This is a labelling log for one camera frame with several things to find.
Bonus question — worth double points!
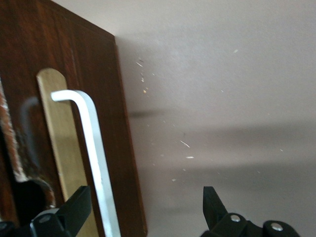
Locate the brown table cover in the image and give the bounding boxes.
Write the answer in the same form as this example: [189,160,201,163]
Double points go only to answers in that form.
[50,0,316,237]

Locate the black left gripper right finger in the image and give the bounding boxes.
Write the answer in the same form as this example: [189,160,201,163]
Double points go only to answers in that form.
[202,186,301,237]

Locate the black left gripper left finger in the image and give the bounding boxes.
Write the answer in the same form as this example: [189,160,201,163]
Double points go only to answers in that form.
[0,185,92,237]

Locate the wooden drawer with white handle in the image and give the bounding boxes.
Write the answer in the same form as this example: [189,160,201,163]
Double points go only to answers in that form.
[0,0,149,237]

